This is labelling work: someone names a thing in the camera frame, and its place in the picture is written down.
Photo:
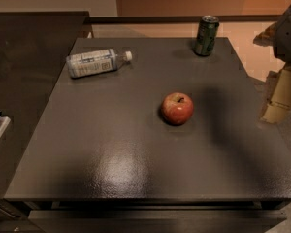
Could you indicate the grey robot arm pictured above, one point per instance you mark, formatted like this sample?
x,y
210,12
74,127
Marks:
x,y
282,41

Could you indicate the clear plastic water bottle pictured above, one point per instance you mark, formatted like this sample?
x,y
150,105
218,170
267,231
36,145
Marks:
x,y
96,62

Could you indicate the green soda can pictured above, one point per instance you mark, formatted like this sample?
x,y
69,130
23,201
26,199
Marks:
x,y
206,35

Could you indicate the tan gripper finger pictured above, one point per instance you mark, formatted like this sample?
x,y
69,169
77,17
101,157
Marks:
x,y
266,37
277,97

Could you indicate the red apple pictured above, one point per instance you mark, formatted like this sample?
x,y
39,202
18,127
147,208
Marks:
x,y
177,108

